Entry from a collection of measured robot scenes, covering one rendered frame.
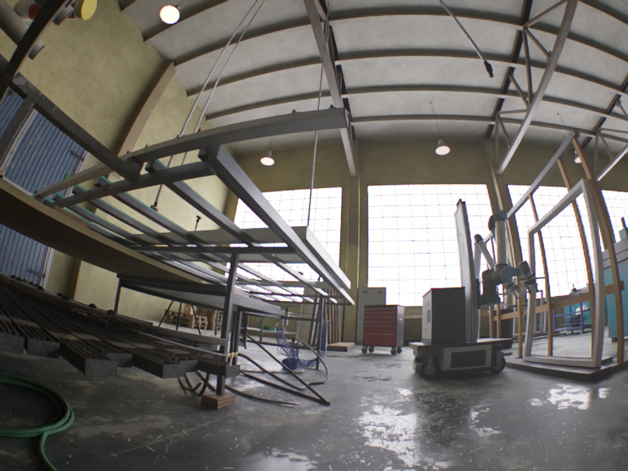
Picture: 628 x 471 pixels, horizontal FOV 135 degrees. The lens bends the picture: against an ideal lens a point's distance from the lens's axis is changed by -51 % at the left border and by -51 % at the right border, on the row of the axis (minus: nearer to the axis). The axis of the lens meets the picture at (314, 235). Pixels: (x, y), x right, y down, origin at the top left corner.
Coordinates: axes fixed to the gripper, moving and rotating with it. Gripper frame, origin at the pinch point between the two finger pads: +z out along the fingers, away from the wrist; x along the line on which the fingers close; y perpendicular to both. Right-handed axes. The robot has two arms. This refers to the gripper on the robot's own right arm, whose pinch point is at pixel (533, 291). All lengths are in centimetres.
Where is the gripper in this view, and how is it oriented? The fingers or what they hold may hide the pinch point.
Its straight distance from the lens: 305.4
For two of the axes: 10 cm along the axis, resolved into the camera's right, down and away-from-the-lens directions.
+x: -0.8, -2.4, -9.7
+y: -9.4, 3.5, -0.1
